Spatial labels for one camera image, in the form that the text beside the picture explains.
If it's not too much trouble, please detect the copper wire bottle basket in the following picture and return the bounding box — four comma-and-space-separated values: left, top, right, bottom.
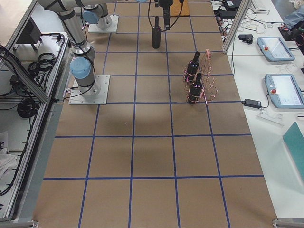
183, 49, 218, 104

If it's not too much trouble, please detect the teach pendant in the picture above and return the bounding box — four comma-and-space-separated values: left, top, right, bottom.
265, 74, 304, 109
257, 37, 295, 62

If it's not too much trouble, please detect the far teach pendant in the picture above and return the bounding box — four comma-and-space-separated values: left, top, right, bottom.
257, 37, 295, 62

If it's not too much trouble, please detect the clear acrylic stand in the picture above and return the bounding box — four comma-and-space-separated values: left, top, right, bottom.
257, 108, 284, 126

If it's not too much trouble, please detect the green board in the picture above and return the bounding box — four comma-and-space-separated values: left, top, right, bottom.
283, 122, 304, 179

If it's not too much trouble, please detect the near teach pendant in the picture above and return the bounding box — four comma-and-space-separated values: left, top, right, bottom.
265, 74, 304, 109

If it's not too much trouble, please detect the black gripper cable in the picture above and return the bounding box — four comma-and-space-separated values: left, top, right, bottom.
147, 0, 185, 31

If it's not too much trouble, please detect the black power adapter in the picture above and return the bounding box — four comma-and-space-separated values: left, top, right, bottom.
241, 99, 262, 109

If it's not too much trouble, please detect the orange wooden tray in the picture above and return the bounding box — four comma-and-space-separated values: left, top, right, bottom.
170, 0, 190, 17

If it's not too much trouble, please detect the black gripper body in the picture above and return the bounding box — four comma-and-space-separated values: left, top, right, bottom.
158, 0, 173, 7

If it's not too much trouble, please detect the aluminium frame post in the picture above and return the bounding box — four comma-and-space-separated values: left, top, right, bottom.
222, 0, 251, 54

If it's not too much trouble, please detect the white cloth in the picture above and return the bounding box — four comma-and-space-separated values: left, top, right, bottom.
0, 131, 18, 183

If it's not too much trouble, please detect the small black device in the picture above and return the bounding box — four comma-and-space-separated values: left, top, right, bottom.
238, 34, 253, 44

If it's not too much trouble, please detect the dark wine bottle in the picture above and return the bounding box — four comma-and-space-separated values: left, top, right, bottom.
186, 51, 200, 75
187, 73, 203, 104
152, 16, 162, 49

